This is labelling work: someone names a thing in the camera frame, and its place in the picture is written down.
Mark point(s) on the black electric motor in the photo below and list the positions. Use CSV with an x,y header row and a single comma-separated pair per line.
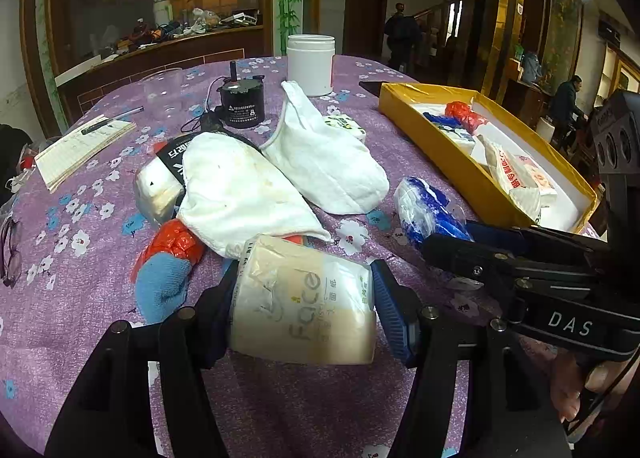
x,y
242,110

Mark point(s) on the white cloth with grey trim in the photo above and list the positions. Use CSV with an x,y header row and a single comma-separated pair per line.
x,y
330,163

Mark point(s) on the white bucket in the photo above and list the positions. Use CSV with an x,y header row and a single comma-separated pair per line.
x,y
546,132

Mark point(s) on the yellow cardboard box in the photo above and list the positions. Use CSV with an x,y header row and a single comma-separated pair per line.
x,y
440,150

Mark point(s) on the white paper notepad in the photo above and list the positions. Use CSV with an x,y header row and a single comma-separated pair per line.
x,y
80,150

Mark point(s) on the cream face towel roll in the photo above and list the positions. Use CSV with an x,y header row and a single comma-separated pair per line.
x,y
300,298

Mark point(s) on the small blue and white bag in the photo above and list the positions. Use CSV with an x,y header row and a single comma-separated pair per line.
x,y
440,119

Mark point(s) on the stained white cloth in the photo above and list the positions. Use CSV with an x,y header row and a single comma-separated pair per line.
x,y
235,188

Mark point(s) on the person's right hand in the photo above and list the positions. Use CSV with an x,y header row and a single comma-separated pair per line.
x,y
565,388

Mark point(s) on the white printed tissue packet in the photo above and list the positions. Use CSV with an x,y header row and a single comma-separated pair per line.
x,y
347,127

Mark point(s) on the white plastic jar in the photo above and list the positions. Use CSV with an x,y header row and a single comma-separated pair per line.
x,y
310,68

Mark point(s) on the black label cotton pad bag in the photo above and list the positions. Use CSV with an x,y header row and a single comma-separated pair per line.
x,y
155,188

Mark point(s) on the wooden counter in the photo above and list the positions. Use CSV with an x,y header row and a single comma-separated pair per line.
x,y
175,53

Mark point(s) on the light blue towel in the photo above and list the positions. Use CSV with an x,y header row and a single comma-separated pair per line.
x,y
160,288

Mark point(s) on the black and silver pen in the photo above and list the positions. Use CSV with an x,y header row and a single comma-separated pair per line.
x,y
125,114

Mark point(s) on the white plastic bag red print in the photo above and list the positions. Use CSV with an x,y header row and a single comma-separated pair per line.
x,y
520,178

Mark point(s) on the purple frame eyeglasses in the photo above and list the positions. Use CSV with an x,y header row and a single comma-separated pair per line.
x,y
10,258

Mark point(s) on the white jug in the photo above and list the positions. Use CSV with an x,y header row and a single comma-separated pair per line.
x,y
162,15

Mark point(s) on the blue and white plastic bag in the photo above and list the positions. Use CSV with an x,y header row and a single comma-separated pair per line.
x,y
420,213

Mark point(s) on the clear plastic cup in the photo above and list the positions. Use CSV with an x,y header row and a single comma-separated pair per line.
x,y
162,88

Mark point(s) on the dark jacket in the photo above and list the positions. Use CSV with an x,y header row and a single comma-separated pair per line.
x,y
12,158

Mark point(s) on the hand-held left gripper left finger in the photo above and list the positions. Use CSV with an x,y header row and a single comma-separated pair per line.
x,y
217,328

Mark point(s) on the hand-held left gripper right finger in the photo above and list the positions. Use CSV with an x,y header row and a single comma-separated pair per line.
x,y
395,308

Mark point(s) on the purple floral tablecloth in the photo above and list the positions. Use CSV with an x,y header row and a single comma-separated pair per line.
x,y
90,338

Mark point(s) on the black phone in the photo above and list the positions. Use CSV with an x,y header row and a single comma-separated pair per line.
x,y
372,87

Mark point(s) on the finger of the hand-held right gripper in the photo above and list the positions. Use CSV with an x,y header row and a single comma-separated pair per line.
x,y
460,253
495,233

